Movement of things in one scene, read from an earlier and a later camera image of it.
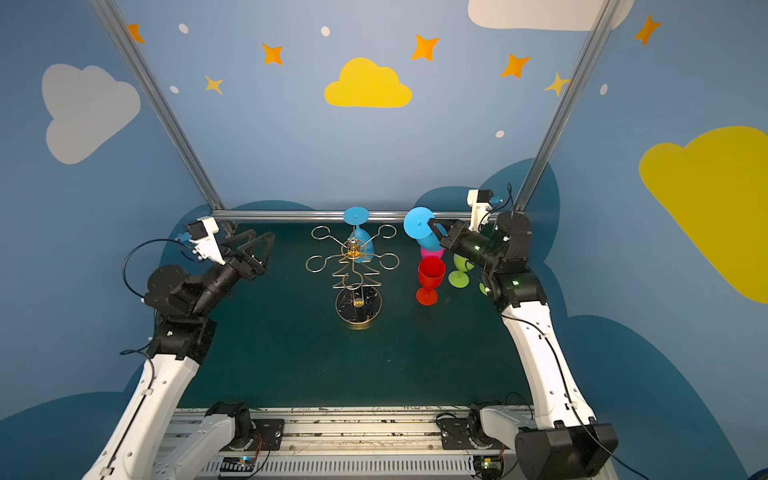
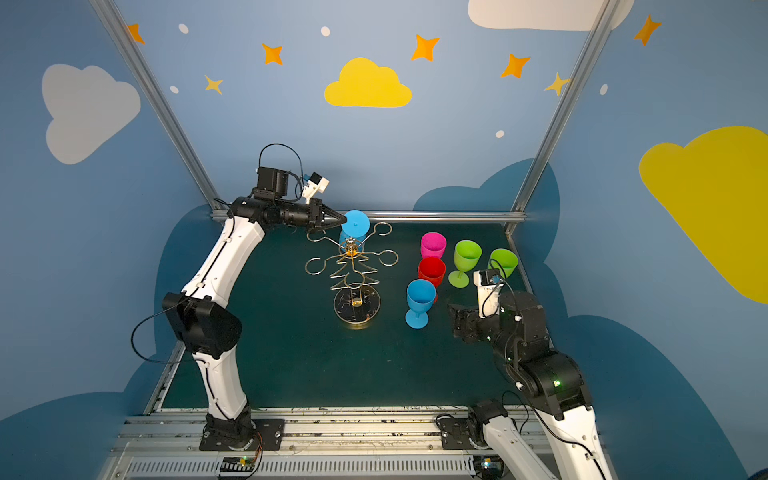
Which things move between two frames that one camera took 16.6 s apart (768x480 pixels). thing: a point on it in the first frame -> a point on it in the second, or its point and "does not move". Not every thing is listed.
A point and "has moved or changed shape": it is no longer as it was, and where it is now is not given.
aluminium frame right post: [565, 106] does not move
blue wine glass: [357, 216] has moved or changed shape
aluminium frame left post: [156, 96] does not move
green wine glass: [458, 278] does not move
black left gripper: [238, 261] -> [315, 214]
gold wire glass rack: [358, 300] does not move
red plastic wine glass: [431, 270] does not move
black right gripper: [453, 238] -> [466, 321]
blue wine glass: [415, 223] -> [421, 295]
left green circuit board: [237, 464] does not move
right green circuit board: [489, 466] does not move
